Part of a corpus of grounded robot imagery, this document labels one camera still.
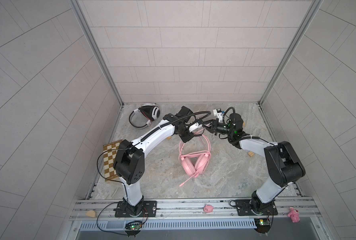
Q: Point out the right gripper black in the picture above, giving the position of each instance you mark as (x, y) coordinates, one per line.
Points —
(215, 126)

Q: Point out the small wooden block right side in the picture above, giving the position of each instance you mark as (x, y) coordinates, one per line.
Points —
(251, 154)

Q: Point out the black white headphones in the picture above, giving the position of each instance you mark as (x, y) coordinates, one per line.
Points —
(150, 111)

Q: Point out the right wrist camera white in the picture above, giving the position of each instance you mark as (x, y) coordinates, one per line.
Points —
(218, 113)

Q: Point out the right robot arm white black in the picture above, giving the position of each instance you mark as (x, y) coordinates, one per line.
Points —
(283, 164)

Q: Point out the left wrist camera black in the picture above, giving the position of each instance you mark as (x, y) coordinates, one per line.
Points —
(184, 112)

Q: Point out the pink pig toy centre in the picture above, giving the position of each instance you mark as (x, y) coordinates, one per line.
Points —
(208, 208)

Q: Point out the pink pig toy right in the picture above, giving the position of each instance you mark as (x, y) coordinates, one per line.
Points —
(293, 215)

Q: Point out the circuit board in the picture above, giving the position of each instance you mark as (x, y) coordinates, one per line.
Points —
(263, 226)
(134, 226)

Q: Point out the left circuit board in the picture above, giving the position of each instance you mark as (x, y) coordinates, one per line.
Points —
(134, 226)

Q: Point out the beige wooden piece on rail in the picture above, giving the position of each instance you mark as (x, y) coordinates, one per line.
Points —
(91, 214)

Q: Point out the right circuit board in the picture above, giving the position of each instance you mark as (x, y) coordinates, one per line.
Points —
(263, 226)

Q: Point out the wooden chessboard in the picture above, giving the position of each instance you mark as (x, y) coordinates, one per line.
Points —
(109, 160)

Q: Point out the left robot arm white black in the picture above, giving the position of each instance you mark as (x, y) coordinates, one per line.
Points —
(130, 158)

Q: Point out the pink pig toy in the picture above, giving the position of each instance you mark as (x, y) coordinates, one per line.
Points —
(293, 215)
(208, 208)

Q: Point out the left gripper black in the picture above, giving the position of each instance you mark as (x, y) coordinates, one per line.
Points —
(190, 135)

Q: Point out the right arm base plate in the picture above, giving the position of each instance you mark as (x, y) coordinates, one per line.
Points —
(244, 207)

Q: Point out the pink headphones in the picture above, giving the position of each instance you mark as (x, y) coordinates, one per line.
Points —
(195, 164)

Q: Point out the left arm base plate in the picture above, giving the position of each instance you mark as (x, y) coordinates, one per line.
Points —
(143, 208)

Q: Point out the aluminium rail frame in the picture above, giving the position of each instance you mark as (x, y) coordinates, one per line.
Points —
(193, 208)

